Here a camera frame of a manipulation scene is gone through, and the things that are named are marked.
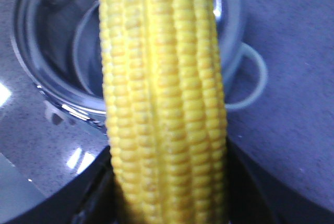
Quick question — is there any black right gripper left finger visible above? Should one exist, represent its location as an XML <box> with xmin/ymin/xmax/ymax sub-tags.
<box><xmin>6</xmin><ymin>146</ymin><xmax>118</xmax><ymax>223</ymax></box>

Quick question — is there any pale green electric cooking pot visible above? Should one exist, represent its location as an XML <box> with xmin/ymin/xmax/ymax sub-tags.
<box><xmin>12</xmin><ymin>0</ymin><xmax>268</xmax><ymax>134</ymax></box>

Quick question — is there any yellow corn cob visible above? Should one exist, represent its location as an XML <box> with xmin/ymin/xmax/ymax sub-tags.
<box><xmin>99</xmin><ymin>0</ymin><xmax>229</xmax><ymax>223</ymax></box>

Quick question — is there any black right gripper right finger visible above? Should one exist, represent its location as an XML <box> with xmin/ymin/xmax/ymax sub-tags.
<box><xmin>226</xmin><ymin>138</ymin><xmax>333</xmax><ymax>223</ymax></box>

